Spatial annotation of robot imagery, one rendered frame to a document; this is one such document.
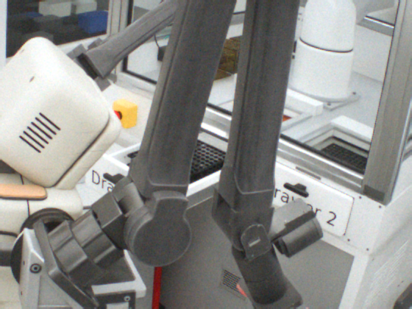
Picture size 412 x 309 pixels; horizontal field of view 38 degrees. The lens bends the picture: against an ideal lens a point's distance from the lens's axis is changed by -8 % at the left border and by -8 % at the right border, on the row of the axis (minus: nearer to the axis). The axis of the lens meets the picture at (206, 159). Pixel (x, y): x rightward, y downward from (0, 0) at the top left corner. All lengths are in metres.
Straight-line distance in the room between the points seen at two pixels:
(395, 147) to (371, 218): 0.20
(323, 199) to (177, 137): 0.92
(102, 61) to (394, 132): 0.69
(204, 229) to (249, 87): 1.24
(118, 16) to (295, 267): 0.92
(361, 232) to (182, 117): 0.96
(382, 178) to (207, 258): 0.70
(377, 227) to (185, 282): 0.78
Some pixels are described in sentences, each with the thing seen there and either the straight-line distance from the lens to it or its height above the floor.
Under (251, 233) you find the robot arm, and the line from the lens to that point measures 0.82.
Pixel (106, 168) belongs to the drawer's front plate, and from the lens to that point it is 1.61.
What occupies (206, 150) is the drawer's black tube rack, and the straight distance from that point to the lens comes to 1.75.
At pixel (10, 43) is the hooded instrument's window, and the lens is 2.23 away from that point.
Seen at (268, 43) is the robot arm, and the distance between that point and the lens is 0.73.
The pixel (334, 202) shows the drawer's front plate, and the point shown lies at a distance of 1.59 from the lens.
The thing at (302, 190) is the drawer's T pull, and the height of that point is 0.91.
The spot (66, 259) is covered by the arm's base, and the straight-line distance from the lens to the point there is 0.76.
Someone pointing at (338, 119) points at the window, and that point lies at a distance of 1.56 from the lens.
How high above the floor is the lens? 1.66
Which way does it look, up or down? 27 degrees down
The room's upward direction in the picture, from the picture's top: 7 degrees clockwise
